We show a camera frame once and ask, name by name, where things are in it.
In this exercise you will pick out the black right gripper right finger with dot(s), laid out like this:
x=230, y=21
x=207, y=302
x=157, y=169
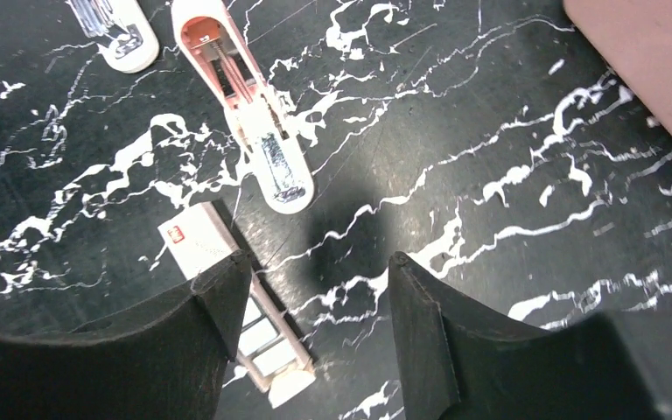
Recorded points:
x=460, y=359

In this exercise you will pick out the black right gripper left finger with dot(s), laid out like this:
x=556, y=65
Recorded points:
x=162, y=358

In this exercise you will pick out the pink plastic storage box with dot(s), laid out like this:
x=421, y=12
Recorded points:
x=635, y=38

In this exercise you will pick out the white staples box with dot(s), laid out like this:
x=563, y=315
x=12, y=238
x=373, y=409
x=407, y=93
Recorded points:
x=254, y=331

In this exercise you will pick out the pink white small stapler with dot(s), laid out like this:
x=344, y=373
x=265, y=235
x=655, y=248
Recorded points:
x=208, y=36

